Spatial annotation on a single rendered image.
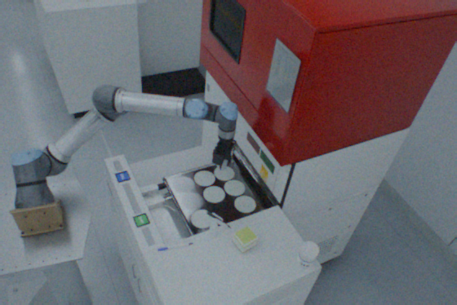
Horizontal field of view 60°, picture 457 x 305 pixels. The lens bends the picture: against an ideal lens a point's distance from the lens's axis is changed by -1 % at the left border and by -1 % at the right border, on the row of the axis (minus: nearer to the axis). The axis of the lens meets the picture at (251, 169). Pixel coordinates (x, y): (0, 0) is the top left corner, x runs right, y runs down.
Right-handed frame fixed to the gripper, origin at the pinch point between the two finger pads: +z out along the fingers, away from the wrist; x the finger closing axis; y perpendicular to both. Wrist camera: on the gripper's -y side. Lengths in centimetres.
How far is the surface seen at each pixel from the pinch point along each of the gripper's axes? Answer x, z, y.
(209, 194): 0.9, 9.2, -8.9
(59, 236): 49, 17, -54
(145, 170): 38.4, 17.0, -4.0
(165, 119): 102, 99, 121
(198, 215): -0.3, 9.3, -22.2
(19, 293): 93, 97, -60
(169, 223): 9.5, 11.2, -30.7
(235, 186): -7.9, 9.3, 1.6
